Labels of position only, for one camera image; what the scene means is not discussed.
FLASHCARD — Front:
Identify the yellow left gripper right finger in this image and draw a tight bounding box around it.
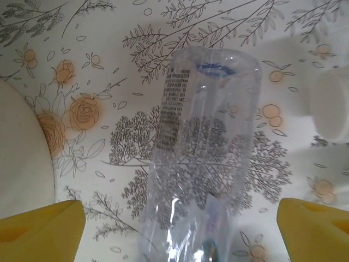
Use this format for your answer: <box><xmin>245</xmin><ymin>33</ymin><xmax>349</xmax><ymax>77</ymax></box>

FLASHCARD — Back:
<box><xmin>276</xmin><ymin>198</ymin><xmax>349</xmax><ymax>262</ymax></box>

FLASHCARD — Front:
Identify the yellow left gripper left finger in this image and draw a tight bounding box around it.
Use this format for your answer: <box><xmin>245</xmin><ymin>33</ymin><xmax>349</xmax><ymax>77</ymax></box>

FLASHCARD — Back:
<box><xmin>0</xmin><ymin>199</ymin><xmax>87</xmax><ymax>262</ymax></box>

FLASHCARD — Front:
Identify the clear crushed plastic bottle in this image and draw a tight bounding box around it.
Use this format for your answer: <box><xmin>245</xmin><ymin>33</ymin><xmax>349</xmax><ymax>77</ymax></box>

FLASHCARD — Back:
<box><xmin>137</xmin><ymin>46</ymin><xmax>263</xmax><ymax>262</ymax></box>

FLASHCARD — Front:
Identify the cream plastic bin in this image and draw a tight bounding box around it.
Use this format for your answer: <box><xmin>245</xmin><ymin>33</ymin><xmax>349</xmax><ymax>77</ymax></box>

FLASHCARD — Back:
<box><xmin>0</xmin><ymin>78</ymin><xmax>57</xmax><ymax>205</ymax></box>

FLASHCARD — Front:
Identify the small bottle with green cap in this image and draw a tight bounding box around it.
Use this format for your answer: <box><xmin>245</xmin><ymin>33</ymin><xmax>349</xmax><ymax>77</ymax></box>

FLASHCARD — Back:
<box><xmin>309</xmin><ymin>71</ymin><xmax>349</xmax><ymax>143</ymax></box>

